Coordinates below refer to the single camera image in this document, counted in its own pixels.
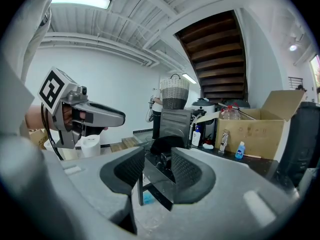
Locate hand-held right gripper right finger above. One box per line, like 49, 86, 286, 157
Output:
149, 146, 301, 240

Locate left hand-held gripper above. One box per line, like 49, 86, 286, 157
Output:
37, 66, 126, 149

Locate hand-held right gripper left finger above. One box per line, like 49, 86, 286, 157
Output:
61, 145, 146, 235

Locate black cloth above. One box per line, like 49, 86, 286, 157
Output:
149, 135, 188, 157

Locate person's left forearm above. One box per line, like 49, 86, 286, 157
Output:
24, 105, 55, 131

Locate person's left hand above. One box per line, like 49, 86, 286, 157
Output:
62, 103, 76, 131

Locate white toilet open lid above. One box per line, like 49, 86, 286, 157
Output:
79, 133, 101, 159

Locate wooden slat steps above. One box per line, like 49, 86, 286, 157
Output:
109, 136, 141, 153

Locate blue floor cloth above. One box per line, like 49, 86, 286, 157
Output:
142, 192, 154, 205

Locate small blue bottle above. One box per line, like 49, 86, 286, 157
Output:
234, 141, 246, 160

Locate chrome faucet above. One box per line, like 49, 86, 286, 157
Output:
218, 129, 230, 155

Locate cardboard box with rags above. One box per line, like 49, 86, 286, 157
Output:
28, 128, 50, 150

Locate white pump bottle blue cap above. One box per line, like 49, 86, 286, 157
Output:
191, 125, 202, 147

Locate large open cardboard box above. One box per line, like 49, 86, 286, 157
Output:
197, 90, 307, 160

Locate dark grey washing machine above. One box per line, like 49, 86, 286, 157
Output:
159, 108, 207, 149

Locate woven two-tone basket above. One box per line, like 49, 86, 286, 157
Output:
159, 73, 190, 110

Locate clear plastic jug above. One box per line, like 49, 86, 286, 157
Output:
219, 105, 242, 121

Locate long metal rod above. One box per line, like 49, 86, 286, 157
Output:
217, 102, 257, 121

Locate white round appliance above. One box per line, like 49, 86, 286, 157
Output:
191, 98, 216, 140

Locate long ceiling light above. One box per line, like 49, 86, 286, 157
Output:
51, 0, 112, 10
182, 72, 198, 85

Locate person's beige clothing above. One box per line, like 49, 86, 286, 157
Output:
0, 0, 63, 137

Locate dark wooden staircase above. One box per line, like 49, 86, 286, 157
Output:
174, 10, 248, 102

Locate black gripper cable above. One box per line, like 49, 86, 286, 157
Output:
41, 103, 65, 161

